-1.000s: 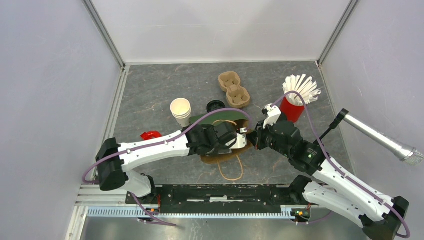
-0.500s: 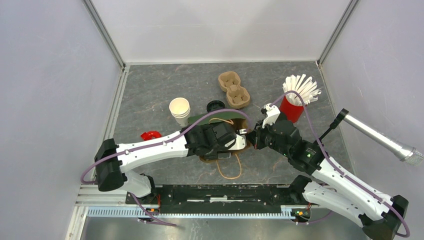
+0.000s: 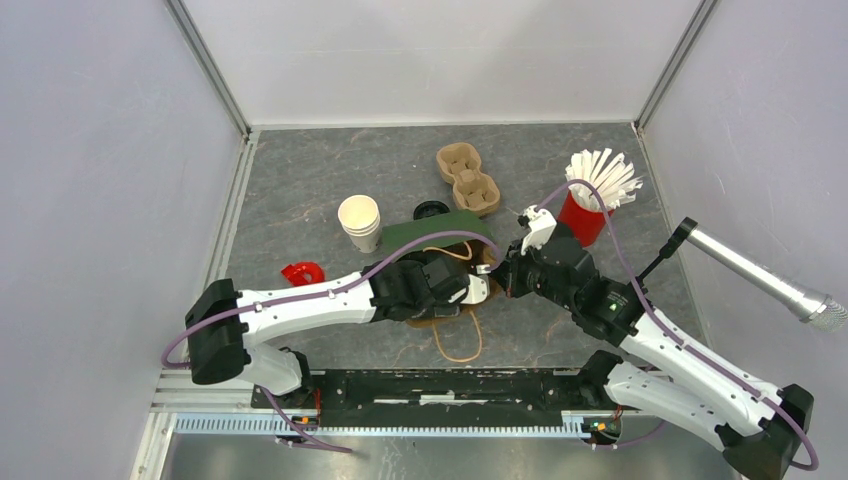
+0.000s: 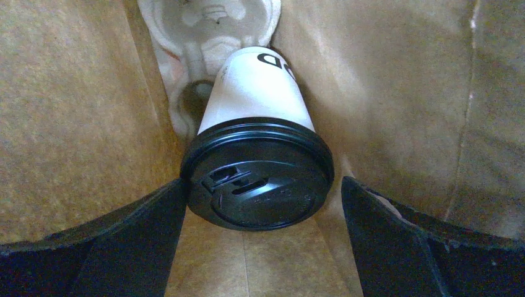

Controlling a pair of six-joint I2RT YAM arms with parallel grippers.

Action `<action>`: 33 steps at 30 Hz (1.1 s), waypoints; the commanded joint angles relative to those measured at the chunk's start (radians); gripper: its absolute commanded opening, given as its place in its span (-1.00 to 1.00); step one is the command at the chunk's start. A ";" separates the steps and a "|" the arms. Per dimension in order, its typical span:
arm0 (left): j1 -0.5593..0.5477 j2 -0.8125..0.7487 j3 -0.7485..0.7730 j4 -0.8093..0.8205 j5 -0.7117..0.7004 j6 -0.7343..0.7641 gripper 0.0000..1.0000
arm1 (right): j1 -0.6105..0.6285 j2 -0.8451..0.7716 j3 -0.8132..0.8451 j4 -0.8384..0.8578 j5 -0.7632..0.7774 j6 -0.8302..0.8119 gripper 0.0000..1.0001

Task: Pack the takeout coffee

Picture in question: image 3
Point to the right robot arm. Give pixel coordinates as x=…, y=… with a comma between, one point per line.
x=759, y=428

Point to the green paper bag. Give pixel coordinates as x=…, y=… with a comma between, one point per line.
x=460, y=235

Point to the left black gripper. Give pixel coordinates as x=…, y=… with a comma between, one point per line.
x=443, y=307

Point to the stack of cardboard cup carriers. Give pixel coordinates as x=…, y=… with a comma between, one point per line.
x=460, y=165

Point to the stack of black lids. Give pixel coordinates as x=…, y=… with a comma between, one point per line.
x=430, y=208

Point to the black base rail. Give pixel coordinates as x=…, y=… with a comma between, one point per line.
x=419, y=398

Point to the red cup holder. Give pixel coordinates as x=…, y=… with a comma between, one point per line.
x=586, y=225

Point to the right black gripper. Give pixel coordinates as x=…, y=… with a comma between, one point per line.
x=507, y=275

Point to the stack of white paper cups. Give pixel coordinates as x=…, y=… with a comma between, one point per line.
x=359, y=216

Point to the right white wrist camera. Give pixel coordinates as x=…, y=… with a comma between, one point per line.
x=540, y=225

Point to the silver microphone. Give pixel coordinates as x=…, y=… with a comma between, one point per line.
x=809, y=306

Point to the red D-shaped object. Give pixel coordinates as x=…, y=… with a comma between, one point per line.
x=303, y=273

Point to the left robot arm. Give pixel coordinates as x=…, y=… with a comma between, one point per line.
x=230, y=330

